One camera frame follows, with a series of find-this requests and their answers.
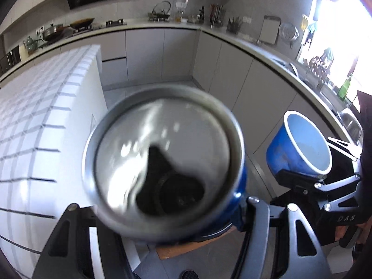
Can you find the blue enamel mug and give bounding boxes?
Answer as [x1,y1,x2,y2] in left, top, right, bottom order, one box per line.
[266,110,332,178]

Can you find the white tiled kitchen island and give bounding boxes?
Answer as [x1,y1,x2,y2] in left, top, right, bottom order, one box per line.
[0,44,137,279]

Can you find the blue drink can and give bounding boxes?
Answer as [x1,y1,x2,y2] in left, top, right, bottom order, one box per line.
[82,84,248,243]

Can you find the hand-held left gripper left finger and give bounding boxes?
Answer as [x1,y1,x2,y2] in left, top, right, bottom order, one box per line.
[31,203,135,279]

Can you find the black microwave oven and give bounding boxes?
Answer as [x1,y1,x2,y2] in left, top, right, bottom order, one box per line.
[0,45,22,70]

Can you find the black plastic bucket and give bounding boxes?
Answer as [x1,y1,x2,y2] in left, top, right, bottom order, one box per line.
[186,148,361,245]

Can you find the metal utensil rack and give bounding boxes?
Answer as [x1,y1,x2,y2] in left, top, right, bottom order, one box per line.
[209,4,224,28]

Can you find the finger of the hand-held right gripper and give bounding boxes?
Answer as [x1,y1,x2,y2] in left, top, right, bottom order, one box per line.
[276,169,328,202]
[328,136,364,161]

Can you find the green glass bottle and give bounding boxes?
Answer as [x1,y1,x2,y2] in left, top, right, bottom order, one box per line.
[337,74,353,99]

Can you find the teal hanging cloth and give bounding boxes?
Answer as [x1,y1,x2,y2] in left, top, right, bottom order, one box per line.
[307,23,317,45]

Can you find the round metal steamer plate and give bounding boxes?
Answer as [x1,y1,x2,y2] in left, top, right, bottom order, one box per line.
[278,23,300,48]

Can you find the pan with glass lid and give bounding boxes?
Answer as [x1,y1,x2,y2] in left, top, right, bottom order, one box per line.
[42,23,72,41]

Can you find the black gas cooktop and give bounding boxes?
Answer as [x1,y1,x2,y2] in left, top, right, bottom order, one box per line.
[71,19,128,35]

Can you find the grey kitchen base cabinets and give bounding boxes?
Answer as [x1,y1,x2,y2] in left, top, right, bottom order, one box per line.
[100,26,349,186]

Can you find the black wok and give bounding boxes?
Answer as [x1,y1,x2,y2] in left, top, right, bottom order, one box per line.
[70,18,96,30]

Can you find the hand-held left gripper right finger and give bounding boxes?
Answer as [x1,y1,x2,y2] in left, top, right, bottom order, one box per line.
[232,193,329,279]

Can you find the white cutting board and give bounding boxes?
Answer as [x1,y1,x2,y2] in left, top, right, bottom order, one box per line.
[259,15,281,45]

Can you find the black kettle with hoop handle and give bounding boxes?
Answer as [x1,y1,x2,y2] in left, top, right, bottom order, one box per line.
[152,1,172,18]

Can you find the steel kitchen sink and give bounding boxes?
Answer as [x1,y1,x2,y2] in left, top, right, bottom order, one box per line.
[339,109,362,143]

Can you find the black knife holder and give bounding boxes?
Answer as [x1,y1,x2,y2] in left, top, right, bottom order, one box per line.
[227,17,243,34]

